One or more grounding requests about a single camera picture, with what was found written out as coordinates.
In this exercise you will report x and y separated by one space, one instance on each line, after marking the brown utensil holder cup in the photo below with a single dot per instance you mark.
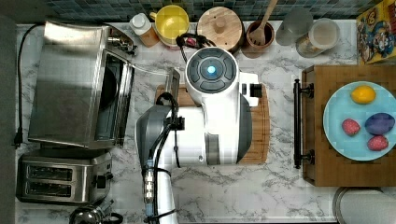
269 35

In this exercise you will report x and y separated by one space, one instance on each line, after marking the round steel sink rim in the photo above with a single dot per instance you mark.
363 206

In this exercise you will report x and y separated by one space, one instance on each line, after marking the glass oven door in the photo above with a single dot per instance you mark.
156 80

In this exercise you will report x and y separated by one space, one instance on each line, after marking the stainless steel toaster oven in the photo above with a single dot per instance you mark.
83 86

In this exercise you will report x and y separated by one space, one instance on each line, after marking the yellow mug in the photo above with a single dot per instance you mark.
170 22

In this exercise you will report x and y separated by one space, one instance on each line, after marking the red strawberry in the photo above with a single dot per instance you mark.
378 143
350 127

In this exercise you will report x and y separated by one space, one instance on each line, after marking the purple plum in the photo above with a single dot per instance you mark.
379 123

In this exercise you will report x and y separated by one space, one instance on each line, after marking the frosted grey glass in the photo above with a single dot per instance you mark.
296 24

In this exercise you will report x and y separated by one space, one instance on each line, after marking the lower red strawberry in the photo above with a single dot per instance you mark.
378 143

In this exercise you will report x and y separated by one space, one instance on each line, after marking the yellow cereal box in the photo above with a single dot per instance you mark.
376 31

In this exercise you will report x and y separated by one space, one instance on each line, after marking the clear lidded jar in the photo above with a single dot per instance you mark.
323 35

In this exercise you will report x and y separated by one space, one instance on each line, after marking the wooden spoon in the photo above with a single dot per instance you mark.
257 36

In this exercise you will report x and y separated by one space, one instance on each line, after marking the shiny steel kettle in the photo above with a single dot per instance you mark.
96 213

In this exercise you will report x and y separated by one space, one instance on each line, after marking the upper red strawberry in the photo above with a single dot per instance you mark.
350 127

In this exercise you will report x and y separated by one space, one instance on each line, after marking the yellow lemon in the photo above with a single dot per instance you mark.
363 94

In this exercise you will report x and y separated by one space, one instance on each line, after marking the wooden cutting board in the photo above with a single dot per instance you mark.
260 124

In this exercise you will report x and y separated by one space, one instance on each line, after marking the round wooden lid jar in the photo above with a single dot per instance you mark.
223 27

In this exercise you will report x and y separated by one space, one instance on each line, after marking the silver two-slot toaster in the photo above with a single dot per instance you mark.
69 181

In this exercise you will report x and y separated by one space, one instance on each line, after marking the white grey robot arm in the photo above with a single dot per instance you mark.
209 70

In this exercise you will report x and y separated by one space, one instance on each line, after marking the bamboo tray with black handle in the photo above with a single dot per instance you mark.
322 165

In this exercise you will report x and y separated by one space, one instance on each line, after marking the white cap spice bottle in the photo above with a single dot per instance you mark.
142 27

